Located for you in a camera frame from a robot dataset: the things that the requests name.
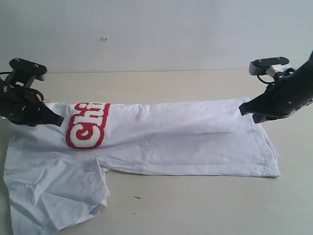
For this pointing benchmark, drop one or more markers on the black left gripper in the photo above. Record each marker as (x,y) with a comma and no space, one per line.
(23,105)

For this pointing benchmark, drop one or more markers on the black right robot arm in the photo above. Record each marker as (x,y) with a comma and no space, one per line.
(277,73)

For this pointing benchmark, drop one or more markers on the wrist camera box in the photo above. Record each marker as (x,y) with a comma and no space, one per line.
(260,66)
(28,67)

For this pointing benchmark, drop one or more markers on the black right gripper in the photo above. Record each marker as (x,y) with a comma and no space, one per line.
(289,95)

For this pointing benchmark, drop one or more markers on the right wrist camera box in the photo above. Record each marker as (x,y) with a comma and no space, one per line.
(260,66)

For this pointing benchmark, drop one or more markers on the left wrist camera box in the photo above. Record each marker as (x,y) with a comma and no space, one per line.
(28,67)

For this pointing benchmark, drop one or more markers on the white t-shirt red lettering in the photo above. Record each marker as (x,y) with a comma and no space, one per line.
(56,175)

